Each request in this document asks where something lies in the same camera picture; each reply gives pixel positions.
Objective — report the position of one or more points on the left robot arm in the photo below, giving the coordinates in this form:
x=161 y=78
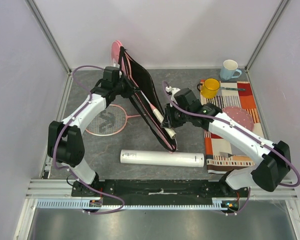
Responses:
x=65 y=142

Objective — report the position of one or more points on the pink badminton racket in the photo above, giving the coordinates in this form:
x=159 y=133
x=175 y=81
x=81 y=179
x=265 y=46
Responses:
x=172 y=134
x=110 y=121

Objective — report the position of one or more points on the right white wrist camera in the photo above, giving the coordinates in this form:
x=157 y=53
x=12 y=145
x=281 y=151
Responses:
x=171 y=91

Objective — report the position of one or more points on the orange patchwork cloth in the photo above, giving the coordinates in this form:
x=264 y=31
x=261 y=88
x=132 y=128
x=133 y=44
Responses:
x=214 y=144

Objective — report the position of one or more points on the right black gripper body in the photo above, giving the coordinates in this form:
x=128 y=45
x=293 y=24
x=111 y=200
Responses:
x=170 y=116

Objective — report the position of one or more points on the silver fork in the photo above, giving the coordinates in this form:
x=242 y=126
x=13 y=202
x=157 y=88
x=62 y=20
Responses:
x=226 y=155

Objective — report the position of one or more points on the white shuttlecock tube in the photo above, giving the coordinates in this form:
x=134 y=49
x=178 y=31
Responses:
x=162 y=158

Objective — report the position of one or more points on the pink racket bag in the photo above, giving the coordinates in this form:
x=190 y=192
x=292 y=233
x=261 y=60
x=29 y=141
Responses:
x=146 y=95

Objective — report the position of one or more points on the white cable duct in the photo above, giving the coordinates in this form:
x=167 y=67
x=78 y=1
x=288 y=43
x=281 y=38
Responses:
x=87 y=204

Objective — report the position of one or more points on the yellow mug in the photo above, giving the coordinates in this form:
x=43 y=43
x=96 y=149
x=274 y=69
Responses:
x=209 y=88

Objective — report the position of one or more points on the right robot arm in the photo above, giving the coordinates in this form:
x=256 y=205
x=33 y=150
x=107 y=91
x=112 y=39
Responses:
x=272 y=161

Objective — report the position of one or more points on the light blue mug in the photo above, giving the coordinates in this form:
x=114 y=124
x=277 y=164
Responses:
x=230 y=70

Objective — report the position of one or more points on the pink dotted plate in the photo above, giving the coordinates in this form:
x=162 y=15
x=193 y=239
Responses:
x=240 y=116

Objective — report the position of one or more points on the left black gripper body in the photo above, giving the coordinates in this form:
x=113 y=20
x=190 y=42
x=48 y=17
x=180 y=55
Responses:
x=125 y=88

